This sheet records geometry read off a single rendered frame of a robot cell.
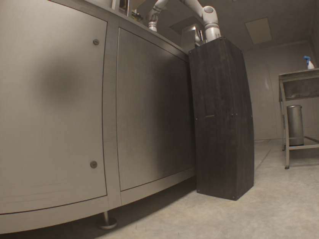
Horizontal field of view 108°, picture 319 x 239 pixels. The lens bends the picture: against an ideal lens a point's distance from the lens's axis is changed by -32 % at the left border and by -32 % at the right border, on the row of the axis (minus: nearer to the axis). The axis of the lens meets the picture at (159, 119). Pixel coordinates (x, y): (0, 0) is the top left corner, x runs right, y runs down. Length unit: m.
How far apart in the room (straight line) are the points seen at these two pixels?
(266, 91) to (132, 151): 4.83
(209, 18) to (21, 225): 1.25
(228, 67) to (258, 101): 4.37
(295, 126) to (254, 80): 2.84
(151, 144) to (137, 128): 0.09
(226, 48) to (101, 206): 0.84
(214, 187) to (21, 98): 0.84
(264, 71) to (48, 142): 5.25
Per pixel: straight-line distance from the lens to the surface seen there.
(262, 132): 5.09
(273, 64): 5.38
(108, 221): 0.65
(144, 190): 0.63
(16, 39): 0.50
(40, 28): 0.52
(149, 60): 0.71
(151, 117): 0.64
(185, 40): 2.05
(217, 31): 1.07
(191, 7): 1.25
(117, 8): 0.98
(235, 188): 0.82
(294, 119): 2.78
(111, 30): 0.63
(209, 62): 0.89
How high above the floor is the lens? 0.33
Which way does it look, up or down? 5 degrees up
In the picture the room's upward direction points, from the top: 3 degrees counter-clockwise
